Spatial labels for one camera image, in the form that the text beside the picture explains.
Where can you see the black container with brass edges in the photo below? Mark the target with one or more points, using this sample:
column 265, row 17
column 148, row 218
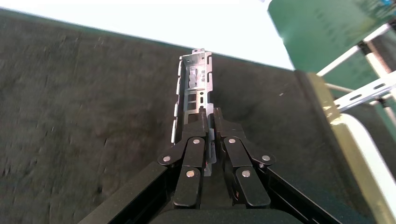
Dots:
column 77, row 108

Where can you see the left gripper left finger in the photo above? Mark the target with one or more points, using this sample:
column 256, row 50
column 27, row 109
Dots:
column 193, row 154

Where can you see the white slotted metal rack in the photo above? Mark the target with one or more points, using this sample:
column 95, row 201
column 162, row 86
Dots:
column 365, row 92

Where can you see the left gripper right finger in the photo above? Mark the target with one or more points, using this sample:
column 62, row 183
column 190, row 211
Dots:
column 238, row 154

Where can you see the metal channel part black inside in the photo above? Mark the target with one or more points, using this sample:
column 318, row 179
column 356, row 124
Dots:
column 198, row 66

